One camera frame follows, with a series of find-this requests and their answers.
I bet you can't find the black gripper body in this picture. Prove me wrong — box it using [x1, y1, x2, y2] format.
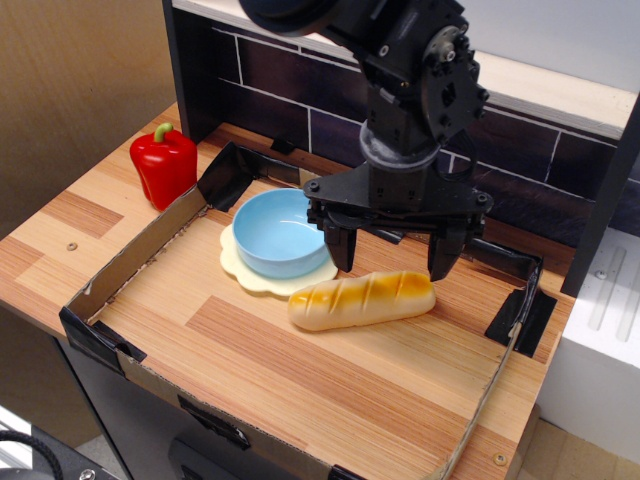
[303, 164, 494, 245]

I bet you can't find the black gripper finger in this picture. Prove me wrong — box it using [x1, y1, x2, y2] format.
[428, 228, 473, 282]
[323, 223, 357, 272]

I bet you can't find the light blue bowl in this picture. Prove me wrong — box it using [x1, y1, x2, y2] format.
[232, 188, 329, 279]

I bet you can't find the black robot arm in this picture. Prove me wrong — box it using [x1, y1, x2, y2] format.
[242, 1, 492, 281]

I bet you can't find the cream scalloped plate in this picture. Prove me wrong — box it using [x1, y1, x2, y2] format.
[220, 226, 338, 297]

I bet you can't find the toy bread loaf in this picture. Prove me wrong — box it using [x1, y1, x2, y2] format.
[288, 271, 436, 332]

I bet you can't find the cardboard tray border with tape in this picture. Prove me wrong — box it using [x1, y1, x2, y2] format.
[60, 144, 555, 479]

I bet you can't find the dark brick backsplash panel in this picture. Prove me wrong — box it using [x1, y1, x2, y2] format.
[174, 10, 614, 247]

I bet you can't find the red toy bell pepper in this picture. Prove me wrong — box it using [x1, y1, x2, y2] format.
[129, 123, 198, 211]

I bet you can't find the black cable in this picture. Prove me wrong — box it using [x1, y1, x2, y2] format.
[0, 428, 65, 480]

